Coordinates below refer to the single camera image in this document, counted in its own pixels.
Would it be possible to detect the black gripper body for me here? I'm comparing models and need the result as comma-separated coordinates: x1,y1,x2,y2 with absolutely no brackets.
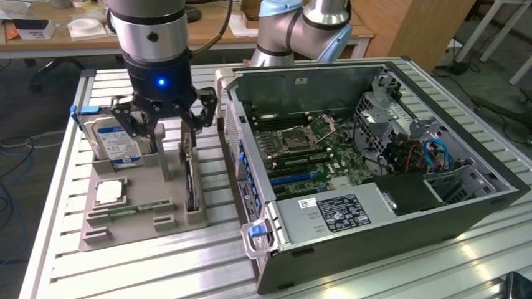
123,49,200,120

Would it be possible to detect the black graphics card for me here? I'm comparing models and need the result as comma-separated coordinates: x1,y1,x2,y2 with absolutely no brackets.
179,120,202,214

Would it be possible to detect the hard disk with blue carrier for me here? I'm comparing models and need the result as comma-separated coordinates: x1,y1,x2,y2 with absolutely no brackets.
70,104,158,169

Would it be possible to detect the silver CPU chip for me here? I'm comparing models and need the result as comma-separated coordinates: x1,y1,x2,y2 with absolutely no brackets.
94,179,126,206

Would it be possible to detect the black lamp base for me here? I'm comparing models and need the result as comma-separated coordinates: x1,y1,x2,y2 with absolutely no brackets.
184,0,203,24

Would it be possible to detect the CPU socket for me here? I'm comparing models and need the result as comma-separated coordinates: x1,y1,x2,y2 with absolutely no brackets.
278,126,322,151

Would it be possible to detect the white round holder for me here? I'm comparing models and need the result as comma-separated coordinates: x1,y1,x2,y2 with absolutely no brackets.
67,17,108,42

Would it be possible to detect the wooden desk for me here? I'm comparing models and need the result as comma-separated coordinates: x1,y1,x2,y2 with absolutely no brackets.
0,0,375,60

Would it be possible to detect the white paper stack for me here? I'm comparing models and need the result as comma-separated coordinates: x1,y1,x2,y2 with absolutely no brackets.
227,14,262,38

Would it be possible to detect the black office chair base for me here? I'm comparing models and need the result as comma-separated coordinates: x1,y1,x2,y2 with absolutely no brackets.
24,57,88,93

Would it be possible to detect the green RAM stick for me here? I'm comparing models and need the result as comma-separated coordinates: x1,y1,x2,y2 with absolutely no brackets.
107,202,171,218

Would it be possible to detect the black installed RAM stick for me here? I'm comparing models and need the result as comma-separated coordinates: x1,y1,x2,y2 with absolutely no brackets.
270,149,334,171

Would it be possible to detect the metal socket cover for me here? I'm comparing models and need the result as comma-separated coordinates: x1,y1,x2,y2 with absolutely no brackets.
306,113,335,135

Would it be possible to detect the blue expansion slot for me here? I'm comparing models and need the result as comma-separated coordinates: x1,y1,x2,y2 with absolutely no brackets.
268,169,318,187

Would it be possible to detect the grey plastic parts rack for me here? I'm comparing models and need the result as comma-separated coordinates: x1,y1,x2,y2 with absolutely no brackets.
79,121,211,252

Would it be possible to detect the white labelled box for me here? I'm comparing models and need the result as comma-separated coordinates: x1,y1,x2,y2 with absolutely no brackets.
12,19,56,40

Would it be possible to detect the green motherboard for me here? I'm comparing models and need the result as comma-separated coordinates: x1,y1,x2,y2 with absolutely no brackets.
243,102,375,200

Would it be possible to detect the grey power supply unit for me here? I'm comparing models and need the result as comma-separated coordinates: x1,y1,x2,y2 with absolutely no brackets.
274,182,396,245

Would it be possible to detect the black open PC case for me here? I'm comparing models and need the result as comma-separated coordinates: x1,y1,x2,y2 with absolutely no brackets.
214,60,532,295

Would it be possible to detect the wooden cabinet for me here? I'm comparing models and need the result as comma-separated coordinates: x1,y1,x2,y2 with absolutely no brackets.
351,0,478,74

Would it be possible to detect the grey metal disk bay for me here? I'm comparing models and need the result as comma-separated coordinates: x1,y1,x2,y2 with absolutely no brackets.
423,164,498,206

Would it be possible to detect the dark object at table edge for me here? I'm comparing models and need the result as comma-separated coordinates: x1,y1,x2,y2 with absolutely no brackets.
504,270,532,299

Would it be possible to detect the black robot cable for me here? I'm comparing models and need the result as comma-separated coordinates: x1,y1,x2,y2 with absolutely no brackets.
190,0,235,54

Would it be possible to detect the blue floor cable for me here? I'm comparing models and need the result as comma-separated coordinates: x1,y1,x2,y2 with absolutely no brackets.
0,146,35,268

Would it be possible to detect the blue wire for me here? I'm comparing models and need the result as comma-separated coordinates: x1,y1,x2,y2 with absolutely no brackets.
422,138,454,173

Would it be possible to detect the white table frame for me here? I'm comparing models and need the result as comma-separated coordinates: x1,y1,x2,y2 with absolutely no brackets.
455,0,532,85

